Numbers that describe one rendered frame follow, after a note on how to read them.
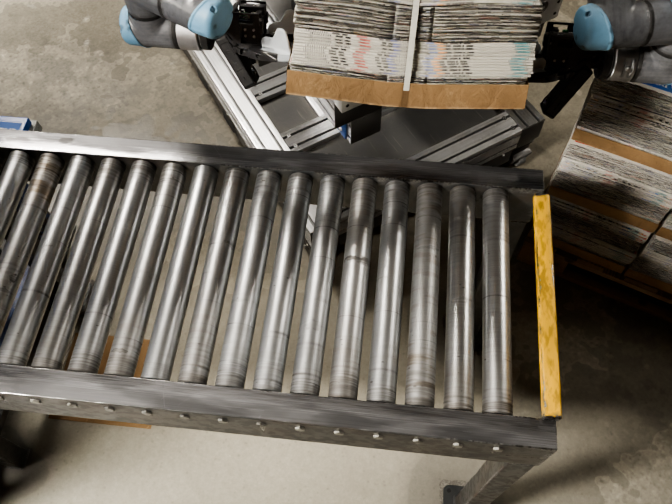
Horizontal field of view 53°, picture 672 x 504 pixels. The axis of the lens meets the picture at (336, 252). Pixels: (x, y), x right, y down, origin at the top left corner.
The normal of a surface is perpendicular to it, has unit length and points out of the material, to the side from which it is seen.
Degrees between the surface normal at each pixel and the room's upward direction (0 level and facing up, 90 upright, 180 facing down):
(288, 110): 0
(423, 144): 0
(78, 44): 0
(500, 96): 69
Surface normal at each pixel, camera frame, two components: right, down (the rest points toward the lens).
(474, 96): -0.05, 0.65
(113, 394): -0.02, -0.48
